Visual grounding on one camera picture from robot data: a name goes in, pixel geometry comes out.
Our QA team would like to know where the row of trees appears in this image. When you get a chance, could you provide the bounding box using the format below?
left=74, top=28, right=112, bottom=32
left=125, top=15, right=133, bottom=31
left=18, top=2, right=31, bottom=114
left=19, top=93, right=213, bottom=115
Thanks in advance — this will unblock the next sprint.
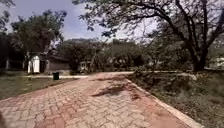
left=56, top=38, right=198, bottom=73

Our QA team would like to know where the vehicle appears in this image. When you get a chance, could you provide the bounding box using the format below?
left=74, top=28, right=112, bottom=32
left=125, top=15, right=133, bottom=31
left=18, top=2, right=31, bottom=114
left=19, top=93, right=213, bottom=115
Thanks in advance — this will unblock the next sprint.
left=79, top=59, right=93, bottom=73

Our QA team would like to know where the red brick path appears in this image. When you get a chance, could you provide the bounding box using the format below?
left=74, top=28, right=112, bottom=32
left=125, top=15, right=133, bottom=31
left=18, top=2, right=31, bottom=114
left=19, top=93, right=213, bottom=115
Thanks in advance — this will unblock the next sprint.
left=0, top=70, right=201, bottom=128

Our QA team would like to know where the pale concrete path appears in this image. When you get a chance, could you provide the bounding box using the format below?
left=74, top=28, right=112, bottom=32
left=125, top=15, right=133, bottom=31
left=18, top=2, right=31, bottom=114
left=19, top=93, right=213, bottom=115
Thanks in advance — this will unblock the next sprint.
left=21, top=70, right=198, bottom=80

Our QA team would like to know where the dark bin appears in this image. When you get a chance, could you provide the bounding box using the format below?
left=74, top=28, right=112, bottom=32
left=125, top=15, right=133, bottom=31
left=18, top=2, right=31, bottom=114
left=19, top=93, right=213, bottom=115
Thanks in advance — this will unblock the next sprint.
left=52, top=71, right=61, bottom=81

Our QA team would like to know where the pale concrete kerb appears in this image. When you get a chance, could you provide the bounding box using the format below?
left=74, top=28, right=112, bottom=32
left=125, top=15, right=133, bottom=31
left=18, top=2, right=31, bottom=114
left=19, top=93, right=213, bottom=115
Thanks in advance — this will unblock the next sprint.
left=124, top=77, right=206, bottom=128

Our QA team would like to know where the small white building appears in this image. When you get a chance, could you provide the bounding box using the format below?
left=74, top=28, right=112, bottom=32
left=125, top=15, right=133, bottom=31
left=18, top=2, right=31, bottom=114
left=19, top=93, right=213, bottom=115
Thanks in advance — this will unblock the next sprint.
left=26, top=51, right=71, bottom=75

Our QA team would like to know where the tall leafy tree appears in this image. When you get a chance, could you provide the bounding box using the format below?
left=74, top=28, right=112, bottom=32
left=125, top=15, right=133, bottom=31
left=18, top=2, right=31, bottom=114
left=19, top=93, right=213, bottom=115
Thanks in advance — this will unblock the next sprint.
left=9, top=9, right=68, bottom=68

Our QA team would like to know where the large spreading tree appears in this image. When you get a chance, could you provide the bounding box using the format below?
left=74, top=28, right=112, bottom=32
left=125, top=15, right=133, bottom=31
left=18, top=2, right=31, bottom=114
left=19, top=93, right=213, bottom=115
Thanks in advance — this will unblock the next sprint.
left=73, top=0, right=224, bottom=73

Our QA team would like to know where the shaded grass field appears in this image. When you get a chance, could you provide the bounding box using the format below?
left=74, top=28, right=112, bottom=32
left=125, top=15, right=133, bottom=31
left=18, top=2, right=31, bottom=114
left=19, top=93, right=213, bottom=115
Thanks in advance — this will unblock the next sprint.
left=126, top=69, right=224, bottom=128

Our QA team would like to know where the dry grass strip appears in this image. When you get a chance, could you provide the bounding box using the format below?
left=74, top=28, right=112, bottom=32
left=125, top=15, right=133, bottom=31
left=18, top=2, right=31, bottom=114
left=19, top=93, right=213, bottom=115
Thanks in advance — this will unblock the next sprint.
left=0, top=71, right=79, bottom=101

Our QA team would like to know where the pale distant building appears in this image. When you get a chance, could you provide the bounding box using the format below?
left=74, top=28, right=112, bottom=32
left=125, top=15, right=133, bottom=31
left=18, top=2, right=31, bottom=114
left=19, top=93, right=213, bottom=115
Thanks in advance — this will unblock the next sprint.
left=209, top=57, right=224, bottom=70

